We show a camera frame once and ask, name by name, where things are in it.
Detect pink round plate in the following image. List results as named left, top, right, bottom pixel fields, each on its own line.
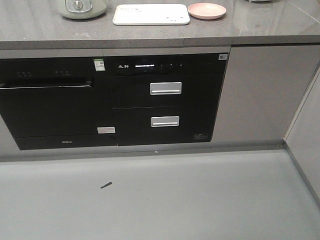
left=187, top=2, right=227, bottom=20

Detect cream bear print tray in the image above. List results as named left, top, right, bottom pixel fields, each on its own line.
left=112, top=3, right=190, bottom=26

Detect black disinfection cabinet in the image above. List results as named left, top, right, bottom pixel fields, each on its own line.
left=106, top=53, right=228, bottom=146

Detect black floor tape strip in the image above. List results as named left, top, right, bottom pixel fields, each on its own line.
left=100, top=181, right=113, bottom=189

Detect grey cabinet door panel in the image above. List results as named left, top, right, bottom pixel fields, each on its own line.
left=212, top=45, right=320, bottom=143

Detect pale green electric cooking pot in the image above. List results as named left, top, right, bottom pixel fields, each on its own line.
left=55, top=0, right=108, bottom=20

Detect white side cabinet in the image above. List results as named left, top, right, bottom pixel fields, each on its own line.
left=285, top=72, right=320, bottom=204

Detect white rice cooker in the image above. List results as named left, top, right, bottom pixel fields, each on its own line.
left=247, top=0, right=273, bottom=2

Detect lower silver drawer handle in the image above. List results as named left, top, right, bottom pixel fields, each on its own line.
left=150, top=116, right=180, bottom=128

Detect silver drawer handle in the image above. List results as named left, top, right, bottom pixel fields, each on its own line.
left=149, top=82, right=182, bottom=95
left=150, top=116, right=180, bottom=128

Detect upper silver drawer handle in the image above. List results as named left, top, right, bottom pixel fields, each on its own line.
left=149, top=82, right=182, bottom=95

